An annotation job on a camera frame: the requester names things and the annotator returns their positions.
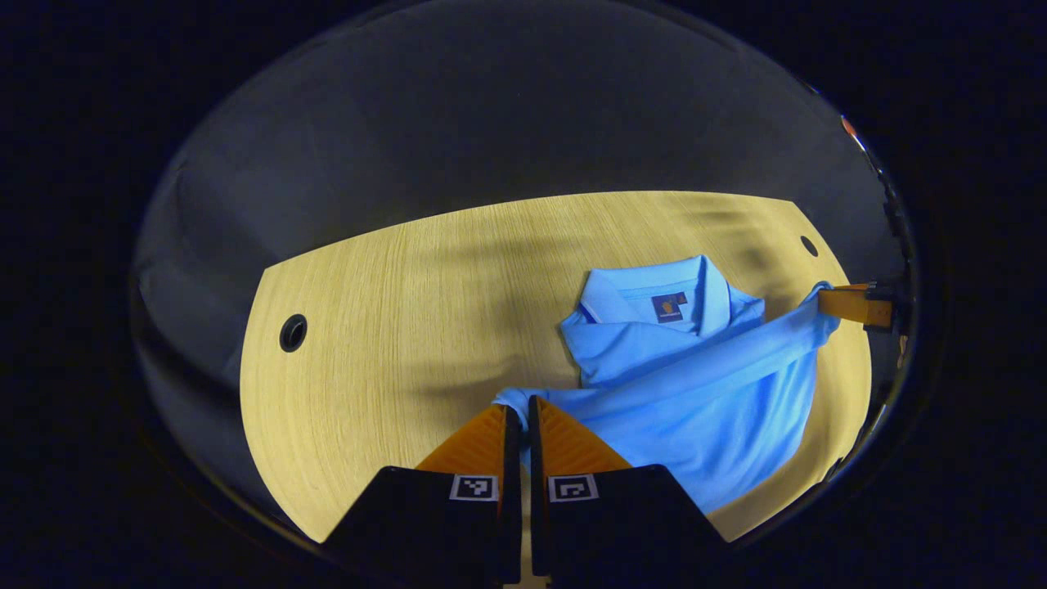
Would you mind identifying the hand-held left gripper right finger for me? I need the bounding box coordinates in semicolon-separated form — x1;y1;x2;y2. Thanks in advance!
528;395;730;585

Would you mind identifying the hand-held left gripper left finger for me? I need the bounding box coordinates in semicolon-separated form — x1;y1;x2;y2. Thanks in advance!
324;403;524;585

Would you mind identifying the light blue T-shirt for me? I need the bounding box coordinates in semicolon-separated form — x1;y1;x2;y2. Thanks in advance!
493;254;842;515

